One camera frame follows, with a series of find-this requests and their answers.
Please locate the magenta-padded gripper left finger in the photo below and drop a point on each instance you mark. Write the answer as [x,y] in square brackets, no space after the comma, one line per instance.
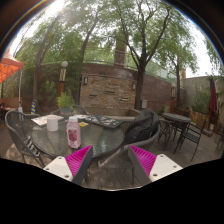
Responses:
[58,168]

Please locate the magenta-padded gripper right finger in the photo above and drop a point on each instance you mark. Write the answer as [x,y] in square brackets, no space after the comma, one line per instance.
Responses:
[163,166]

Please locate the pink drink bottle white cap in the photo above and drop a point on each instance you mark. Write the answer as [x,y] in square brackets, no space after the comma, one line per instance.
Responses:
[73,133]

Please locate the black metal patio chair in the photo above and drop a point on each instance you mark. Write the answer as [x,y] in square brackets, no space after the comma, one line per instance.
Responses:
[164,130]
[190,135]

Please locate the white textured cup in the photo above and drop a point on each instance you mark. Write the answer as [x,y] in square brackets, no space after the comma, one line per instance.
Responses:
[52,124]

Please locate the black jacket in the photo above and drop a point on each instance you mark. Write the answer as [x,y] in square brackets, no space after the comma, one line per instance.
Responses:
[141,125]

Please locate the round patio table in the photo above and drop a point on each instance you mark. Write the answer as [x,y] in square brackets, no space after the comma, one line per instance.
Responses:
[176,118]

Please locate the white laptop with stickers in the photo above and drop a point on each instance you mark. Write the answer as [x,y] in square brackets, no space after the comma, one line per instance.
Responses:
[41,120]

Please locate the small yellow card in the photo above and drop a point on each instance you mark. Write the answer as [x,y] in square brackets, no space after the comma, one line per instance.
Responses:
[83,124]

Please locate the white printed booklet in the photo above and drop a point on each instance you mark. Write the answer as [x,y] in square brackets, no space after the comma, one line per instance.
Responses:
[81,117]

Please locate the black laptop with stickers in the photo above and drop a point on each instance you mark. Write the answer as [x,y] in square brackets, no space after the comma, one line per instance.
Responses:
[103,121]

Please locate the blue yellow striped cone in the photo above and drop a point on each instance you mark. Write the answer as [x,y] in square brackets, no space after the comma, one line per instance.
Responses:
[33,107]

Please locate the green plant in teal pot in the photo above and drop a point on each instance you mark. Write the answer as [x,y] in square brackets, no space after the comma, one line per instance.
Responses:
[65,101]

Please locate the closed maroon parasol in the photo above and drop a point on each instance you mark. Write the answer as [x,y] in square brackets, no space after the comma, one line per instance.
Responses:
[212,96]

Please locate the dark forked-trunk tree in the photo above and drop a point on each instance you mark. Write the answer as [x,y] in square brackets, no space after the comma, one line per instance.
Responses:
[140,83]

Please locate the orange canopy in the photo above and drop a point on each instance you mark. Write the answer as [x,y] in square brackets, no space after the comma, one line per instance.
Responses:
[8,68]

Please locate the black wall lamp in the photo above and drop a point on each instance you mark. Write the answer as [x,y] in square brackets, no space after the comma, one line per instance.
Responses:
[85,80]
[134,86]

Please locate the globe lamp post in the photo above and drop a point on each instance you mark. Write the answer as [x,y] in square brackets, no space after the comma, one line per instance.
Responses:
[62,76]

